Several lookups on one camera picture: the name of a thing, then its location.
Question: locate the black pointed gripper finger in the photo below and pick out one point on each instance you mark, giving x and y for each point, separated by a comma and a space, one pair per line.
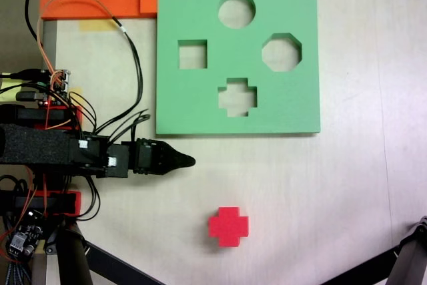
178, 161

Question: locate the red cross columnar block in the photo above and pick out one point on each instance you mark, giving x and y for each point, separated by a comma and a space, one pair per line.
228, 226

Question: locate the green shape sorter board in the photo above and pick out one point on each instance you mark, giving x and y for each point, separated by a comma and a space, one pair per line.
187, 104

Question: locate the red black table clamp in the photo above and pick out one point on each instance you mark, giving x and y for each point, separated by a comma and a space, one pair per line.
75, 203
75, 115

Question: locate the yellow tape square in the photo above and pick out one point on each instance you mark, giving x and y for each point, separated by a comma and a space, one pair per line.
76, 93

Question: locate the black tripod leg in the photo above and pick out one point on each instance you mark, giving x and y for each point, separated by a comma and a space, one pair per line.
71, 258
412, 258
113, 266
363, 270

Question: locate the black USB plug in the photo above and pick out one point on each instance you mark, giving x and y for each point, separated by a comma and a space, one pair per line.
28, 95

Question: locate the yellow tape strip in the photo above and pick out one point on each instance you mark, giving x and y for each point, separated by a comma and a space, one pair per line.
96, 25

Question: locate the black circuit board with capacitors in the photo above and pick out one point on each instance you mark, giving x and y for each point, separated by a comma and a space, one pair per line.
23, 236

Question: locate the yellow sticky note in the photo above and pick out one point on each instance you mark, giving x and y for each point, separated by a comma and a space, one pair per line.
6, 84

